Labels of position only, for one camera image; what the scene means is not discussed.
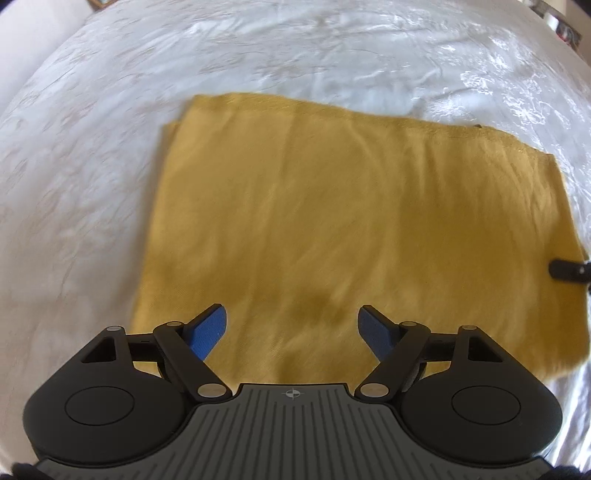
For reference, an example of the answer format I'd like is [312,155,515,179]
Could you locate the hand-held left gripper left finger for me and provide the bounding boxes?
[79,303,234,400]

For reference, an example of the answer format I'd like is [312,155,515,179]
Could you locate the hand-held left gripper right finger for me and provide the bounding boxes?
[355,305,507,400]

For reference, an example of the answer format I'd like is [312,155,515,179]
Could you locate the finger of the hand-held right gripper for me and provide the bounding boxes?
[550,259,591,281]

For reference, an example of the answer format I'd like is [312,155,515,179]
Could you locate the yellow knit sweater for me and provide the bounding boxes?
[127,92,591,383]

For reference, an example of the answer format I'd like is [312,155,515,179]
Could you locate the white embroidered bedspread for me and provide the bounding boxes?
[0,0,591,476]

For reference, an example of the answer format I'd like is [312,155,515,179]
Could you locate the dark picture frame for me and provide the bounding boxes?
[555,17,582,48]

